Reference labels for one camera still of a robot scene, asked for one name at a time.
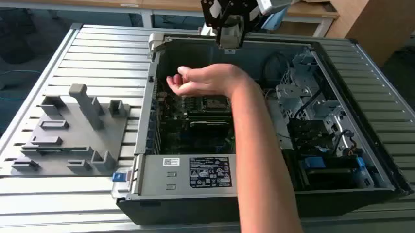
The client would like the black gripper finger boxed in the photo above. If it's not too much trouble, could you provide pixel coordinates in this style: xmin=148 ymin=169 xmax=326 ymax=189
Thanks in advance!
xmin=200 ymin=0 xmax=229 ymax=49
xmin=239 ymin=0 xmax=262 ymax=47

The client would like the silver CPU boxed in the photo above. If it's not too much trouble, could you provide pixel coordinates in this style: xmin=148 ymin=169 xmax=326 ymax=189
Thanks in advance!
xmin=219 ymin=27 xmax=243 ymax=49

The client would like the CPU socket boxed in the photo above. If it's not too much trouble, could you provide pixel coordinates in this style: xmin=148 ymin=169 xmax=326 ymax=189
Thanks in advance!
xmin=200 ymin=96 xmax=233 ymax=113

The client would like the black RAM slot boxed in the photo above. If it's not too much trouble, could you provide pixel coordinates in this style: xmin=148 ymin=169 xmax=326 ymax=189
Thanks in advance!
xmin=186 ymin=115 xmax=233 ymax=122
xmin=187 ymin=110 xmax=233 ymax=116

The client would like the wooden desk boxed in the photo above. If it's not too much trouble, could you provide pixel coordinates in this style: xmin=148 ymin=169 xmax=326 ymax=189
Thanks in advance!
xmin=0 ymin=0 xmax=341 ymax=37

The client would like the silver metal drive cage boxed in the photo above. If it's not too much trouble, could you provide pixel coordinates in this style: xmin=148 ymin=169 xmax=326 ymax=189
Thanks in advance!
xmin=275 ymin=47 xmax=374 ymax=156

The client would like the green motherboard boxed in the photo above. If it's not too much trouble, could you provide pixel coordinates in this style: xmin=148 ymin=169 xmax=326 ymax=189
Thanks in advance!
xmin=155 ymin=79 xmax=277 ymax=156

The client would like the wooden cabinet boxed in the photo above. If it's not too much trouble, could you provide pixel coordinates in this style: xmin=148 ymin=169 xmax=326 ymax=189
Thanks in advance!
xmin=326 ymin=0 xmax=415 ymax=67

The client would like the grey parts rack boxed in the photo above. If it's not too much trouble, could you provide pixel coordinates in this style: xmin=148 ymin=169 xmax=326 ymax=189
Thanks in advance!
xmin=10 ymin=83 xmax=132 ymax=177

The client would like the grey power supply unit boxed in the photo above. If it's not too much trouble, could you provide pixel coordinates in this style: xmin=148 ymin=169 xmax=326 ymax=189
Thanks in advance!
xmin=128 ymin=153 xmax=241 ymax=198

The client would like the black office chair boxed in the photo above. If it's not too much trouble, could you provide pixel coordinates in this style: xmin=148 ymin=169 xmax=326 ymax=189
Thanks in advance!
xmin=0 ymin=7 xmax=38 ymax=65

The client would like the black hard disk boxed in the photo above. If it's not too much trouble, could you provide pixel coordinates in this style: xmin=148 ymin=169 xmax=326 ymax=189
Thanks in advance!
xmin=306 ymin=168 xmax=354 ymax=190

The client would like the green RAM stick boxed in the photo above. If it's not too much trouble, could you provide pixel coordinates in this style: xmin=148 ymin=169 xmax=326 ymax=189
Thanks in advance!
xmin=36 ymin=147 xmax=74 ymax=154

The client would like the black open PC case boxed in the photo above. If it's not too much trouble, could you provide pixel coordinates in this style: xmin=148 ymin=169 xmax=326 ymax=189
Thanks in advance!
xmin=112 ymin=33 xmax=415 ymax=226

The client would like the black looped cable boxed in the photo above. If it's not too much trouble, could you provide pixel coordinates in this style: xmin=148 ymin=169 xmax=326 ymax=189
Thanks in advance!
xmin=262 ymin=52 xmax=290 ymax=82

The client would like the grey case release handle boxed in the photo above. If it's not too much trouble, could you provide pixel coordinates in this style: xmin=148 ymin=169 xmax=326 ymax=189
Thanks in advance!
xmin=148 ymin=33 xmax=172 ymax=53

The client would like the black drive cable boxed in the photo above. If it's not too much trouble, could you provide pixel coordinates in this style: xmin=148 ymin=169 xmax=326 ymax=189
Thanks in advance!
xmin=293 ymin=88 xmax=325 ymax=122

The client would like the black power cable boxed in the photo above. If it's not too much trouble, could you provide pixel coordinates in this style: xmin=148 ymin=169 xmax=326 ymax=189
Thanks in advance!
xmin=334 ymin=130 xmax=355 ymax=152

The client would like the coloured wire bundle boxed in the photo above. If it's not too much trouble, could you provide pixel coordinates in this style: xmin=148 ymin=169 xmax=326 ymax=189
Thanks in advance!
xmin=343 ymin=143 xmax=365 ymax=158

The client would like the blue floor cable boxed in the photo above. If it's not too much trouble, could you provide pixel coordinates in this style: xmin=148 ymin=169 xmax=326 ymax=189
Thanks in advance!
xmin=0 ymin=69 xmax=44 ymax=101

